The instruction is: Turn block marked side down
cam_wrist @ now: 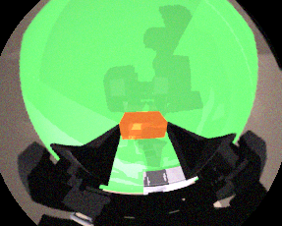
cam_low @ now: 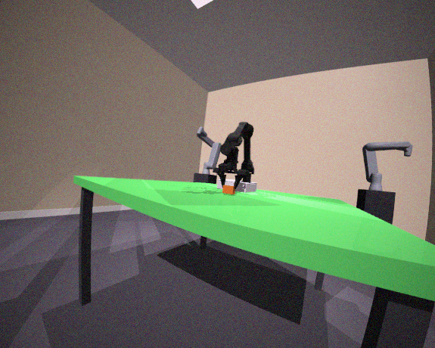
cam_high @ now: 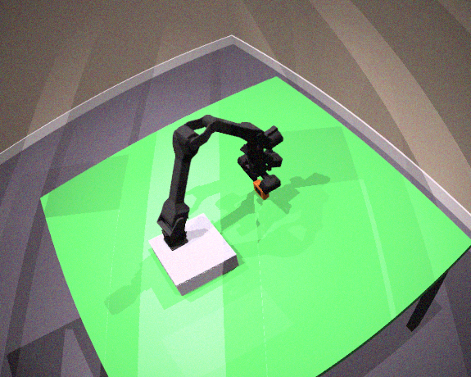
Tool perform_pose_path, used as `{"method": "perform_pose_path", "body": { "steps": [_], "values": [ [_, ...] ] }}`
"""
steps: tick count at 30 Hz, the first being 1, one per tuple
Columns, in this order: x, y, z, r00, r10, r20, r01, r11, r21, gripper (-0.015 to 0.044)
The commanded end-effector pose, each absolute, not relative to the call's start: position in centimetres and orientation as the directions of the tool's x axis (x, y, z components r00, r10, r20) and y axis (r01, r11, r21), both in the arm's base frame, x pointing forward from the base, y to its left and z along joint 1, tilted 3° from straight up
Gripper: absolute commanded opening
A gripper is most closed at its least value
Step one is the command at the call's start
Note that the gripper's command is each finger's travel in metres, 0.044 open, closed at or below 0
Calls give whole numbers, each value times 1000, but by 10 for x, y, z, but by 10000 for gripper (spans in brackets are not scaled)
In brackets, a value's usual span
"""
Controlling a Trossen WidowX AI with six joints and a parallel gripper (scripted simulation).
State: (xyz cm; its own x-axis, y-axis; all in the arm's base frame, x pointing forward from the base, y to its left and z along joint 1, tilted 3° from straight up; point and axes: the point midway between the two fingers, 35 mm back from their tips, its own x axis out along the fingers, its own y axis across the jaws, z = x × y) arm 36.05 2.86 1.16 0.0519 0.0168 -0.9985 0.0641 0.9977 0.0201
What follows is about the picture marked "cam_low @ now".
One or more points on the orange block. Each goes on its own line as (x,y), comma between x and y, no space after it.
(228,189)

